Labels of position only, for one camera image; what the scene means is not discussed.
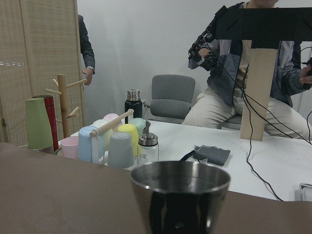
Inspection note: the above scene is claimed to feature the steel jigger cup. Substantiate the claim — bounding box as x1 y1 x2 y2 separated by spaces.
130 161 230 234

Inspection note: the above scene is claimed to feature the mint green plastic cup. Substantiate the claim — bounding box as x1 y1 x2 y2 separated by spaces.
129 117 146 136

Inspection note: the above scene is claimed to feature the grey office chair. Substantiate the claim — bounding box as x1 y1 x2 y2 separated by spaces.
149 74 195 124

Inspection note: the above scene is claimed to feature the black thermos flask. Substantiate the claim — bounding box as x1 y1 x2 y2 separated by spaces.
125 89 143 118

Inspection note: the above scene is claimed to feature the yellow plastic cup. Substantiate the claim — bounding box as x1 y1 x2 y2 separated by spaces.
117 124 138 157

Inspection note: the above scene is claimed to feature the glass oil dispenser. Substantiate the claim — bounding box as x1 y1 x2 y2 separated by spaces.
137 120 159 166

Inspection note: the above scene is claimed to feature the grey plastic cup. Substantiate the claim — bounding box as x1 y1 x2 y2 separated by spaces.
107 132 134 169

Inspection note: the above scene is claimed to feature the white plastic cup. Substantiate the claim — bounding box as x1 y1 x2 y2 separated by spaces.
92 119 113 151

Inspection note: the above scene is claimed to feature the grey folded cloth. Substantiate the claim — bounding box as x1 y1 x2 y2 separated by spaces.
194 145 231 166

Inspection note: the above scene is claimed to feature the light blue plastic cup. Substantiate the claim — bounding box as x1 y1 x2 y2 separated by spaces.
78 126 104 164

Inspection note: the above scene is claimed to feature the pink plastic cup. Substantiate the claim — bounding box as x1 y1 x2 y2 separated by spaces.
60 136 78 159

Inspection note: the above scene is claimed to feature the wooden mug tree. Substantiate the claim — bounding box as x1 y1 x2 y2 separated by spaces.
45 75 87 138

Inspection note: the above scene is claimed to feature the standing person in suit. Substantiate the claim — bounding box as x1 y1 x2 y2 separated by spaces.
78 15 96 86

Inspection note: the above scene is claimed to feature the red bottle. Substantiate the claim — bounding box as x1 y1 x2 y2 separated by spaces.
33 95 59 151

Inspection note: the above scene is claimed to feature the wooden T stand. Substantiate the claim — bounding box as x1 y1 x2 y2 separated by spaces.
214 7 312 141

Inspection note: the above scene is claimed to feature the metal tray with cloth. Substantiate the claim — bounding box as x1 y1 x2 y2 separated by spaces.
299 183 312 201

